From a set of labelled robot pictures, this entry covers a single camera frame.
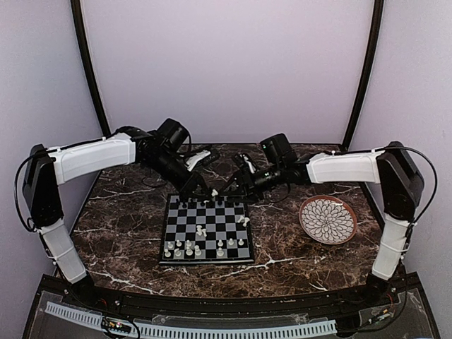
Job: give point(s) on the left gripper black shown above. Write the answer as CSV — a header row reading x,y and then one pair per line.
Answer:
x,y
187,188

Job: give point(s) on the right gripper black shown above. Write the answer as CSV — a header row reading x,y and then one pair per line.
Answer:
x,y
246,186

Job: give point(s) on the black grey chessboard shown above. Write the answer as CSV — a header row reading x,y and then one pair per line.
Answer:
x,y
221,219

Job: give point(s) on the white king piece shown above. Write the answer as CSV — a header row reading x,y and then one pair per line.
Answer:
x,y
198,251

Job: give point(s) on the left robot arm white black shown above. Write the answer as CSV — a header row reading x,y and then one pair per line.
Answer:
x,y
40,177

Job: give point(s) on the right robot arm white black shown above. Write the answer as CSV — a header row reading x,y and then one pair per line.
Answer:
x,y
390,167

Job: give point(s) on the white lying knight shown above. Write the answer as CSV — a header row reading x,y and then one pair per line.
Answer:
x,y
200,231

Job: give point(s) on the patterned ceramic plate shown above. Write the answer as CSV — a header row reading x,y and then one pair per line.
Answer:
x,y
328,220

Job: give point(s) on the black front table rail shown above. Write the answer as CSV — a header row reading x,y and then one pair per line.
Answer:
x,y
339,302

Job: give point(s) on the white slotted cable duct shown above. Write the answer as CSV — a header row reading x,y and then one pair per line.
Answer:
x,y
137,329

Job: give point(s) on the left black frame post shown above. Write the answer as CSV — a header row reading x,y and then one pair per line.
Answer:
x,y
84,50

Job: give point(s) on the black frame post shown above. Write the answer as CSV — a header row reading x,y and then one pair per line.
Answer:
x,y
84,50
376,18

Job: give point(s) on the right black frame post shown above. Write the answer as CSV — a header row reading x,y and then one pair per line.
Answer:
x,y
376,18

